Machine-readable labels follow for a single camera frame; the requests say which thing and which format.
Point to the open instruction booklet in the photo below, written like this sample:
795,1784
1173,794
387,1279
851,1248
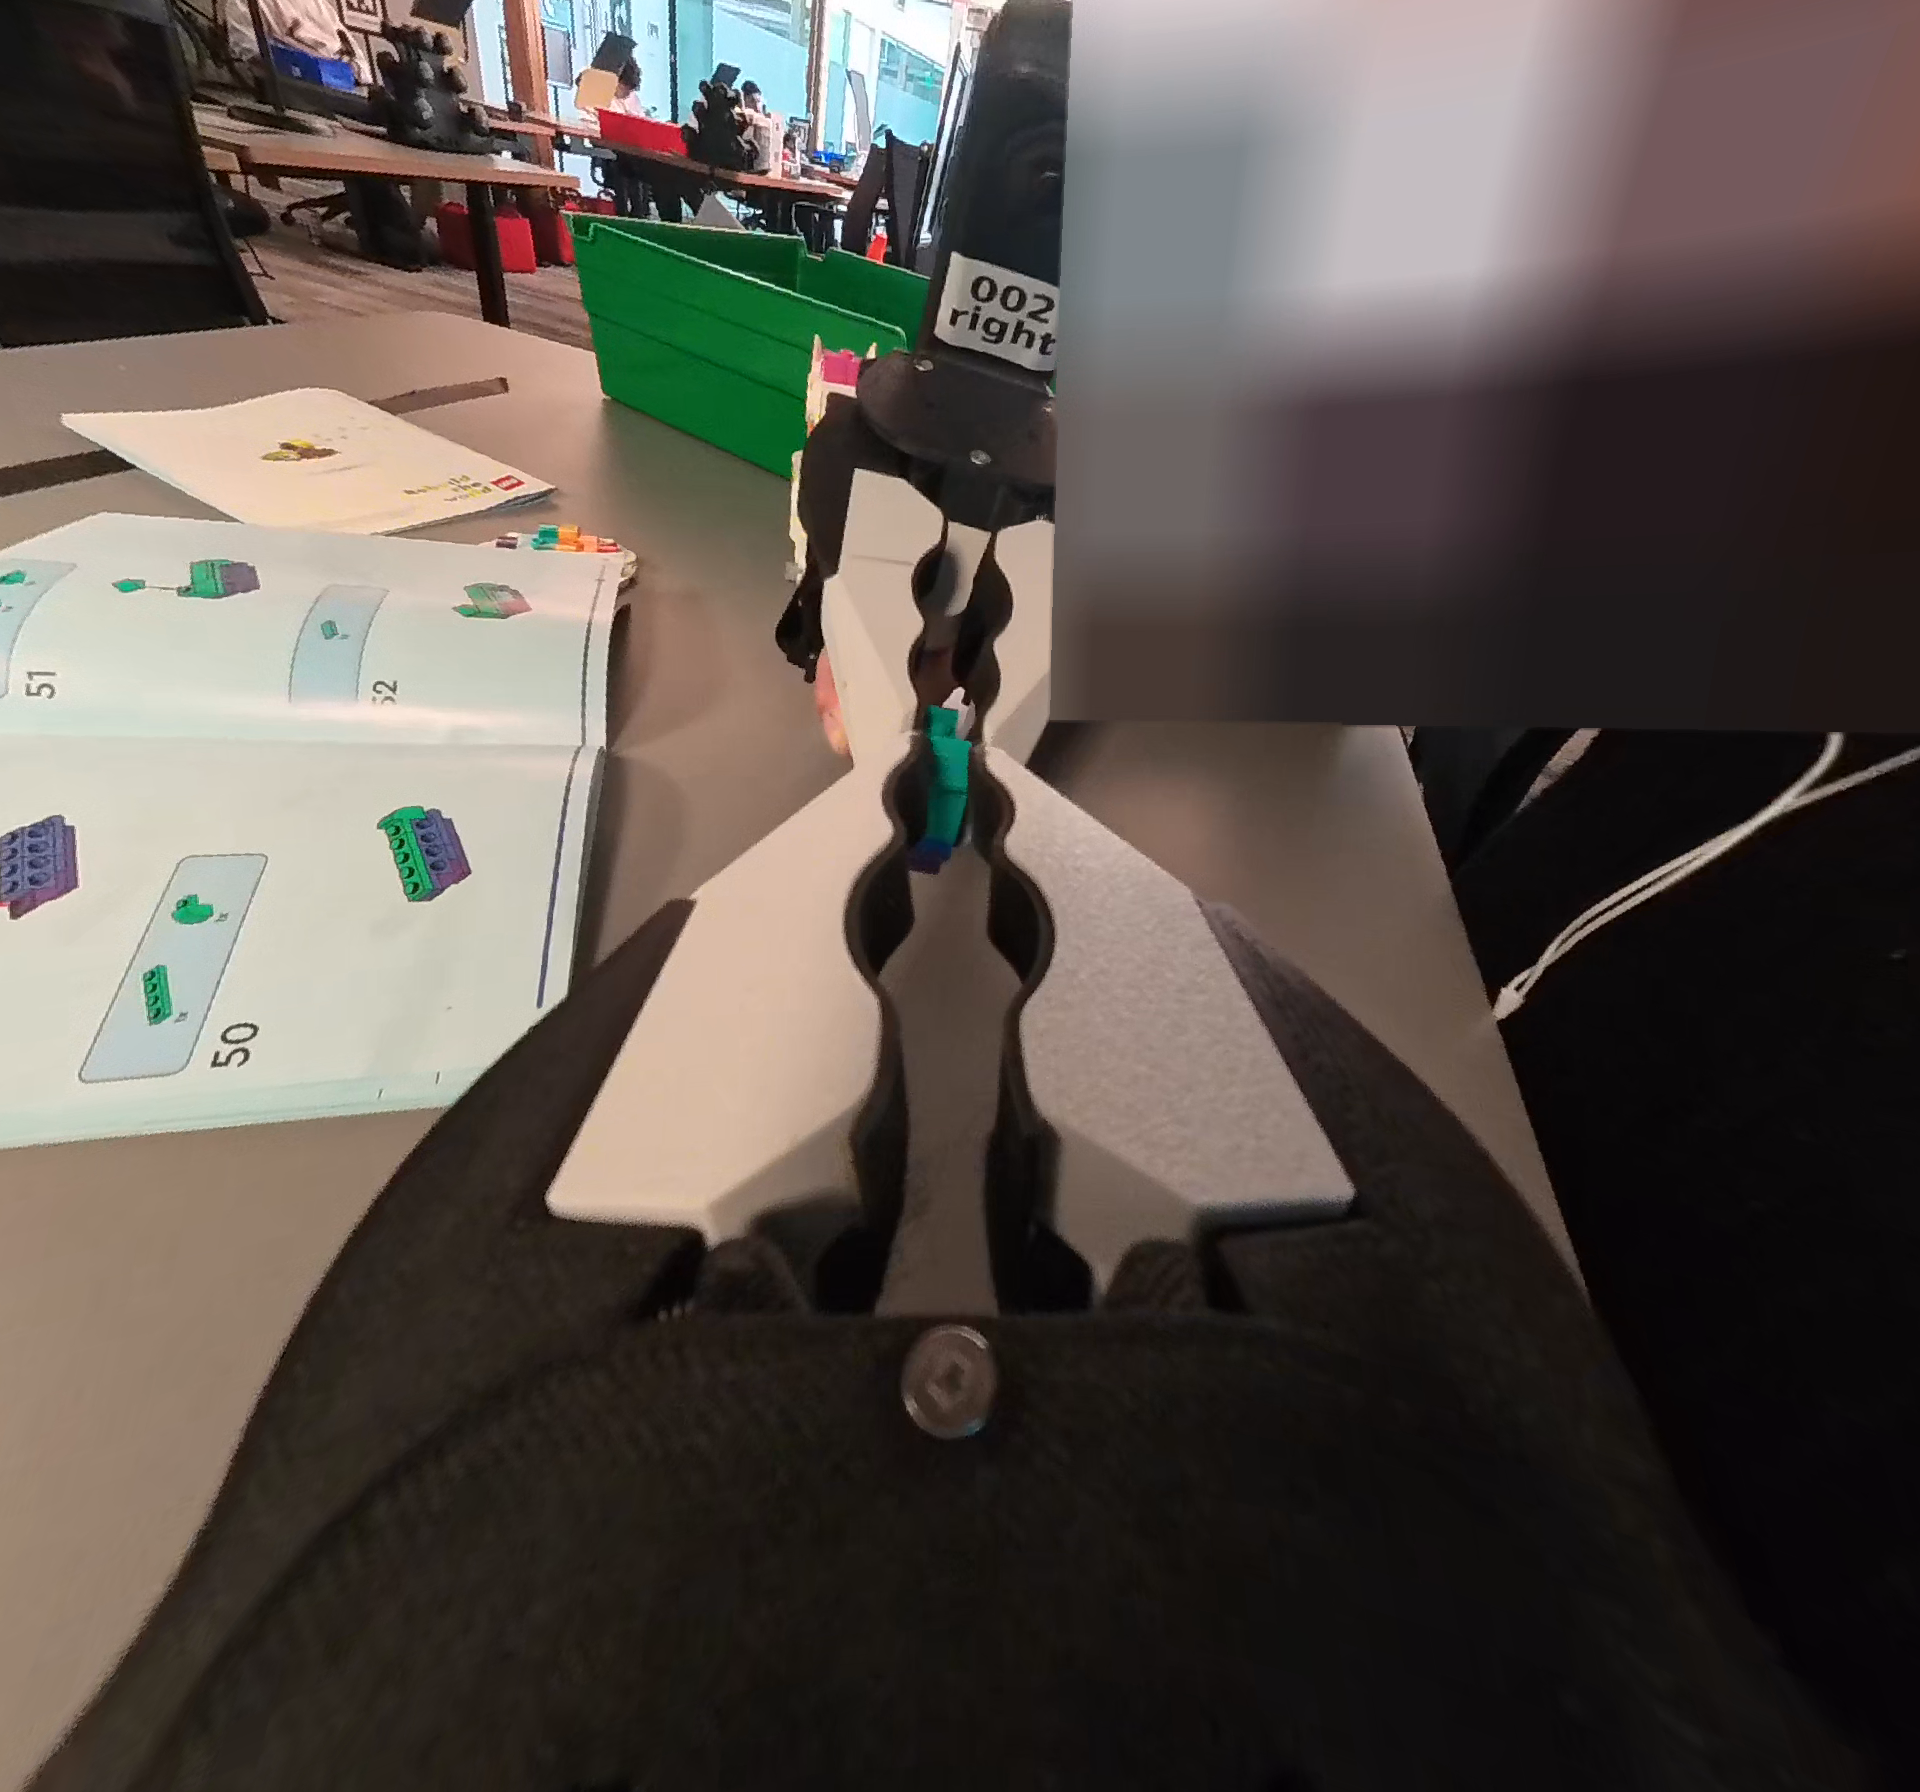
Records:
302,802

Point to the red plastic crate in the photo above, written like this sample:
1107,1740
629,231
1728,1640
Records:
488,238

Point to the white lego unicorn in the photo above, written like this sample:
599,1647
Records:
828,393

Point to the blue storage bin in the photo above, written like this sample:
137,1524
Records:
313,68

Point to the green plastic bin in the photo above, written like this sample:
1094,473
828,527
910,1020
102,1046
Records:
690,321

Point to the person's black clothing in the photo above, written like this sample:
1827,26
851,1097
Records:
1725,1224

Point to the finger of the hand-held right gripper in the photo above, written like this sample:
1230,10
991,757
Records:
1024,639
880,607

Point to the closed white instruction booklet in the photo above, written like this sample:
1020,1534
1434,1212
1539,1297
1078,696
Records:
345,463

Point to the red storage bin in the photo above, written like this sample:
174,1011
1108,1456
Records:
644,133

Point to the black office chair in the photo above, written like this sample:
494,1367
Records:
102,172

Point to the person's right hand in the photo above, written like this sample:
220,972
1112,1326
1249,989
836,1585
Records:
832,710

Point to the pile of small lego bricks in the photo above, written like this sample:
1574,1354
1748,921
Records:
565,537

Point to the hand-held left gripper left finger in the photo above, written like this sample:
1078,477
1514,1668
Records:
718,1044

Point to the green and blue lego assembly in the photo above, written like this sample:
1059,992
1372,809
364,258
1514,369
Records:
940,788

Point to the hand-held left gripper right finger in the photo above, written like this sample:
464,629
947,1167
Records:
1169,1055

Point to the wooden desk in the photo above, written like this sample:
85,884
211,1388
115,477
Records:
393,159

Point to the black knobby device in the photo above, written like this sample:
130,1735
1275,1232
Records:
430,96
718,127

